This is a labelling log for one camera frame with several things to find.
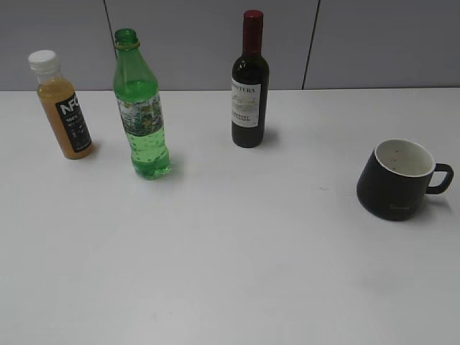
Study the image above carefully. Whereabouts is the black mug white interior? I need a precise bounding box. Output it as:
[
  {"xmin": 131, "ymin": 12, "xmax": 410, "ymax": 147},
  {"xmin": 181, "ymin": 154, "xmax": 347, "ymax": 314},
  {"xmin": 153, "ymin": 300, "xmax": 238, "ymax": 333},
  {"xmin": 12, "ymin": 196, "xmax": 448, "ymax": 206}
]
[{"xmin": 356, "ymin": 139, "xmax": 454, "ymax": 221}]

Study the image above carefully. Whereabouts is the orange juice bottle white cap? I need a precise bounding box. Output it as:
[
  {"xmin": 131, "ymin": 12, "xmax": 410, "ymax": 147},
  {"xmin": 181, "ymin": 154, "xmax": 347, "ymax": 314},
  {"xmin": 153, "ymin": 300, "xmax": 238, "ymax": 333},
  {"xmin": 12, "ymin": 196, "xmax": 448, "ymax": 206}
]
[{"xmin": 28, "ymin": 50, "xmax": 93, "ymax": 160}]

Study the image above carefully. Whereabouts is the dark red wine bottle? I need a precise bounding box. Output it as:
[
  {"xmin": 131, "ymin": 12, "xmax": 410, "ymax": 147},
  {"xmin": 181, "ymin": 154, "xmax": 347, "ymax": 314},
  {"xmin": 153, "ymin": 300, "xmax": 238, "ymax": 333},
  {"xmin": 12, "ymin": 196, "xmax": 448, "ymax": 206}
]
[{"xmin": 231, "ymin": 9, "xmax": 270, "ymax": 148}]

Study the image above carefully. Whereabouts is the green sprite bottle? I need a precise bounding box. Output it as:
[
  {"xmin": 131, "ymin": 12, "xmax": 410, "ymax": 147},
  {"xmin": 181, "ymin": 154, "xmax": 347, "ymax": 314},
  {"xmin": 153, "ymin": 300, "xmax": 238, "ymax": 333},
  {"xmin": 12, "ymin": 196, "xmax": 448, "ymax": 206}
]
[{"xmin": 113, "ymin": 28, "xmax": 170, "ymax": 180}]

